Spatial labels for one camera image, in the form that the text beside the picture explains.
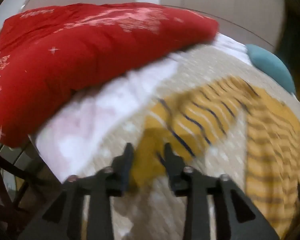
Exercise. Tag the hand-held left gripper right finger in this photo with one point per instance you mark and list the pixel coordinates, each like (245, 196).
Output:
(173, 175)

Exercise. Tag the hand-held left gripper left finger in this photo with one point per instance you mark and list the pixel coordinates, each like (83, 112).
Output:
(123, 175)

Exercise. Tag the yellow striped sweater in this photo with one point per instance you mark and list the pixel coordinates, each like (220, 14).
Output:
(270, 142)

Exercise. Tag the beige quilted bedspread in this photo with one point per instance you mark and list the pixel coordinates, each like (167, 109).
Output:
(222, 157)

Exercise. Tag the white bed sheet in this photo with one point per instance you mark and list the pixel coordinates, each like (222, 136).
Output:
(90, 130)

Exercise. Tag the red patterned quilt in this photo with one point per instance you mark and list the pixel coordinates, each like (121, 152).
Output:
(77, 55)

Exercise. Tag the teal pillow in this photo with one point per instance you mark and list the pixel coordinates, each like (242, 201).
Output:
(272, 67)

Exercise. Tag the beige panelled wardrobe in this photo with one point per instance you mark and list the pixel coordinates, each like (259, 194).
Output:
(215, 0)

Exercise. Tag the dark wooden frame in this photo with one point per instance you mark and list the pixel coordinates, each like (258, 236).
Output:
(5, 195)

